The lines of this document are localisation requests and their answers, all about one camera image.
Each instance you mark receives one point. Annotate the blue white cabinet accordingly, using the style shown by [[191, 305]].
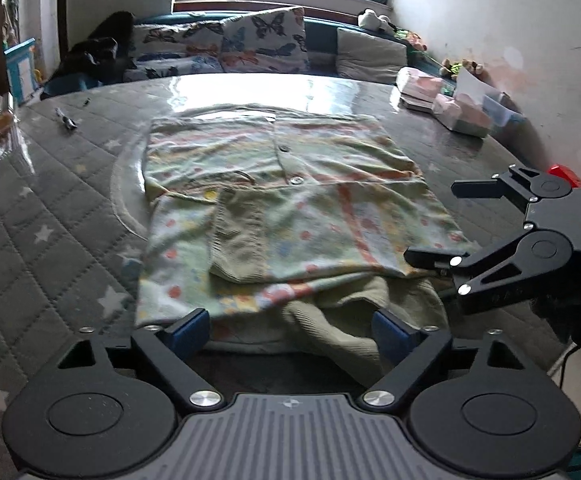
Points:
[[20, 70]]

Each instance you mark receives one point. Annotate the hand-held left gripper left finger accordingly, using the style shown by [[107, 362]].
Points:
[[193, 332]]

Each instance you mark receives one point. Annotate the butterfly print pillow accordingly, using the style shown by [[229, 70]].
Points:
[[180, 37], [265, 42]]

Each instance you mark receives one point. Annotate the grey cushion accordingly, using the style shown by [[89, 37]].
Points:
[[368, 57]]

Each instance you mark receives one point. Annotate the clear plastic box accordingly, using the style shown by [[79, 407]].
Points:
[[473, 85], [503, 110]]

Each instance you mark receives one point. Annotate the teal sofa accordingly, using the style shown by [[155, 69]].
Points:
[[320, 40]]

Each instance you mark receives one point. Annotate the pink tissue pack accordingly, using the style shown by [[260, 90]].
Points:
[[423, 82], [463, 115]]

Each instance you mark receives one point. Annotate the black bag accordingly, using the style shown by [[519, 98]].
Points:
[[100, 55]]

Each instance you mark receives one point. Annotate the blue floral pillow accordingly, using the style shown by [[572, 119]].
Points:
[[175, 67]]

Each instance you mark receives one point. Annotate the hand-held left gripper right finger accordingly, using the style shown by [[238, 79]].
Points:
[[389, 336]]

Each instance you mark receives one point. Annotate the white plush toy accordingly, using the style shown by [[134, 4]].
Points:
[[374, 19]]

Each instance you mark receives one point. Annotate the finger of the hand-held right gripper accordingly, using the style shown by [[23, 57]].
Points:
[[475, 189], [490, 265]]

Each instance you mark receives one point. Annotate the black marker pen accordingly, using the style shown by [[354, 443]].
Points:
[[65, 120]]

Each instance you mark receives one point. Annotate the small plush toys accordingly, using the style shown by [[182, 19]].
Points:
[[463, 67]]

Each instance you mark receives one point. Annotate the floral green button shirt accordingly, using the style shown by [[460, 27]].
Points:
[[310, 210]]

